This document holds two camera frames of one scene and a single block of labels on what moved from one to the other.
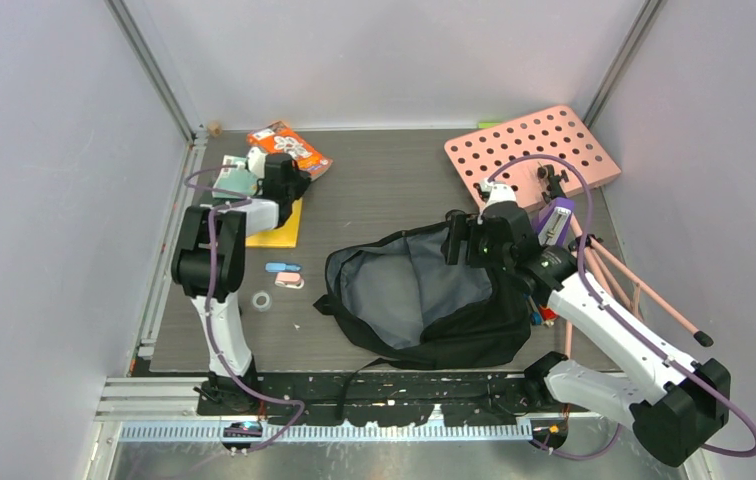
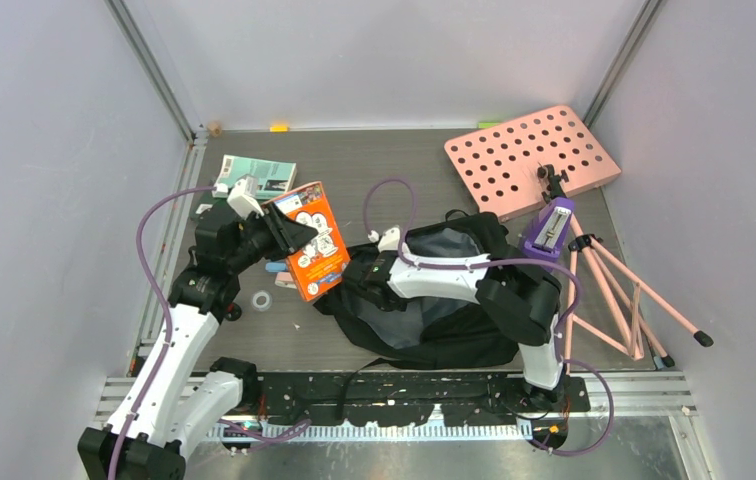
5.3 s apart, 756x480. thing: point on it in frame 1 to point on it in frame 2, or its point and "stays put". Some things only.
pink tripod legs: (621, 278) stays put
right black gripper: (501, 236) to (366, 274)
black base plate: (394, 397) stays put
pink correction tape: (290, 280) stays put
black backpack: (393, 298) stays put
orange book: (277, 138) to (320, 261)
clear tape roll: (258, 306) stays put
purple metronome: (552, 220) stays put
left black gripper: (302, 179) to (286, 234)
